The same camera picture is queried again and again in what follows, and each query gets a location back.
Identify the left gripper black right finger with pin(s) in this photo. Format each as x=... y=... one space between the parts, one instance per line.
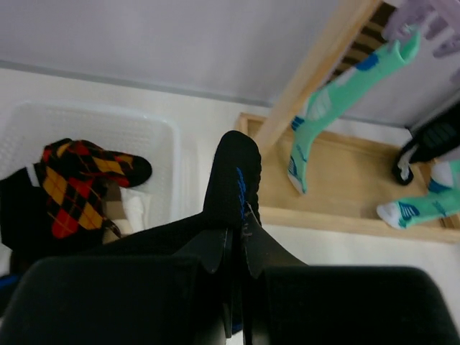
x=260 y=249

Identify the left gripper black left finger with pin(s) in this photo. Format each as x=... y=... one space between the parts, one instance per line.
x=207 y=247

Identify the black blue sport sock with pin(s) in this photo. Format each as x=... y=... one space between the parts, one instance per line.
x=233 y=185

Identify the red yellow black argyle sock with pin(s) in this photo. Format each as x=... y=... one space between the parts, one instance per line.
x=75 y=174

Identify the mint green sock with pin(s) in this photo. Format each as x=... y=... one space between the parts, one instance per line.
x=336 y=97
x=441 y=201

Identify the purple round clip hanger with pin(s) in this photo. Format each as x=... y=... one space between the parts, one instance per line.
x=437 y=16

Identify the brown beige checkered sock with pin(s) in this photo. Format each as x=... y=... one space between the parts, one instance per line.
x=113 y=209

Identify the black blue sock right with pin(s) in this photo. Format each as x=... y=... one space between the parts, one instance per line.
x=434 y=139

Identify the white plastic laundry basket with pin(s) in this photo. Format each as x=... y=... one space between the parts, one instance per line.
x=34 y=125

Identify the brown striped sock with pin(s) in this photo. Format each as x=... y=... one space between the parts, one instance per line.
x=367 y=41

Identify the wooden hanger rack frame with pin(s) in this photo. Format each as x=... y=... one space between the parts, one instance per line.
x=348 y=176

